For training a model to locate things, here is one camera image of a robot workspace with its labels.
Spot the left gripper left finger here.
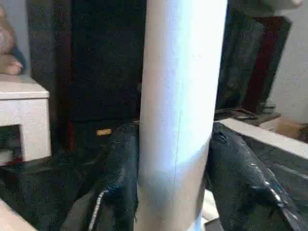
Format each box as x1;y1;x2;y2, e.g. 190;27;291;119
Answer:
60;122;141;231

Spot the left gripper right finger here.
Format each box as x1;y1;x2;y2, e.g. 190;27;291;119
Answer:
206;122;308;231

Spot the white plastic table leg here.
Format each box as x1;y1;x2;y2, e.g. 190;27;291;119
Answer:
134;0;230;231

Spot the small tan tag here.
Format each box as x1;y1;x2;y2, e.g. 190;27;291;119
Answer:
96;128;113;137

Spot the white board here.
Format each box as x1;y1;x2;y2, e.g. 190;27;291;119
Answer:
217;117;308;160

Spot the black plastic mat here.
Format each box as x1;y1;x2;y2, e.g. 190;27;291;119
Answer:
0;118;308;231

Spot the tan cardboard box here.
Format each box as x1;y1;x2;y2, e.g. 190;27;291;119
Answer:
260;115;308;141

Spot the white cabinet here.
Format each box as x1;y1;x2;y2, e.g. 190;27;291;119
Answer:
0;74;52;165

